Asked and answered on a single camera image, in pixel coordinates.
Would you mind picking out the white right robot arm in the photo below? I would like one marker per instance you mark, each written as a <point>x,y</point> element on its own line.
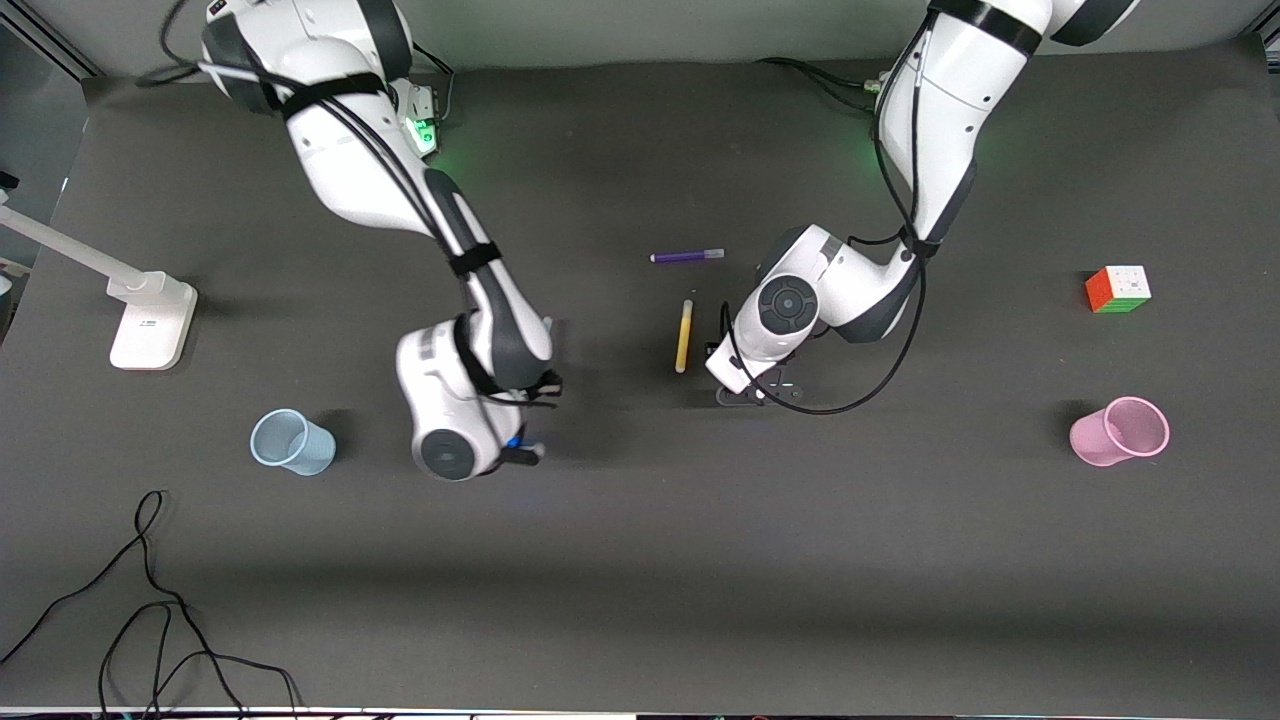
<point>340,150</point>

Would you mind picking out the Rubik's cube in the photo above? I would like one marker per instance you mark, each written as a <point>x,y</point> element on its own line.
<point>1118,290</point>

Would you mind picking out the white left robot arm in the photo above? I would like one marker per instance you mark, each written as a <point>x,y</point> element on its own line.
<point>950,100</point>

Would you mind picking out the light blue plastic cup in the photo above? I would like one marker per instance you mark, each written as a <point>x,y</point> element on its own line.
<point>310,455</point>

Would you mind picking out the pink plastic cup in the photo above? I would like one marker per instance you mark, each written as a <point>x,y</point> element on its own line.
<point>1095,445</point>

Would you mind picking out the white stand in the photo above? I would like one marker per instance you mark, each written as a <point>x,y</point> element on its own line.
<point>155,330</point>

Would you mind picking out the purple marker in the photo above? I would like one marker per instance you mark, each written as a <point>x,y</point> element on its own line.
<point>685,256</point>

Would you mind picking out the yellow marker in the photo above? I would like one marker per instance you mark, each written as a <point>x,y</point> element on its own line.
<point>684,340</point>

